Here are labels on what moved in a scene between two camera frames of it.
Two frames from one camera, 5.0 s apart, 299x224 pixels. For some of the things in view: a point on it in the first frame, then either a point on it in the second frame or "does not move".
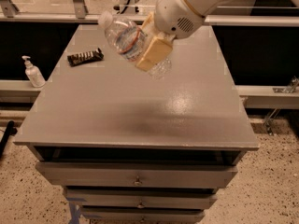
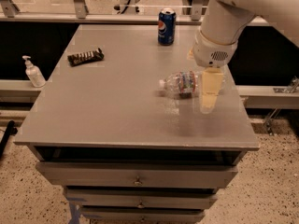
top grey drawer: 140,175 does not move
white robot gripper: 174,13 to 212,52
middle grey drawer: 143,198 does not move
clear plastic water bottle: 131,41 to 187,84
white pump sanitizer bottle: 34,73 does not move
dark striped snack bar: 91,56 does not move
